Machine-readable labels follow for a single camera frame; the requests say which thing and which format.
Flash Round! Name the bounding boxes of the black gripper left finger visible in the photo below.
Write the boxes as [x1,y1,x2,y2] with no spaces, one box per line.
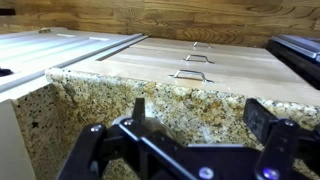
[56,97,208,180]

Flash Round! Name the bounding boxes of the black kitchen stove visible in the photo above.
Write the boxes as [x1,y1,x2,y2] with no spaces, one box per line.
[265,34,320,91]

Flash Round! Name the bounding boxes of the kitchen drawer cabinet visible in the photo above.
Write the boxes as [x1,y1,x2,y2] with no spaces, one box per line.
[61,36,320,108]

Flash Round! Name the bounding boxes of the white cabinet door panel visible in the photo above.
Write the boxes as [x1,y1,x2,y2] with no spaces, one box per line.
[0,26,152,103]

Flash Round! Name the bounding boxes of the silver drawer handle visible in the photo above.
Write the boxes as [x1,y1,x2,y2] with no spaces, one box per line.
[190,41,214,50]
[168,69,215,84]
[182,53,215,65]

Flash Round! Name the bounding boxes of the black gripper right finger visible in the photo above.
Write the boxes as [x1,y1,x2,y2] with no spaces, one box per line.
[242,97,320,180]

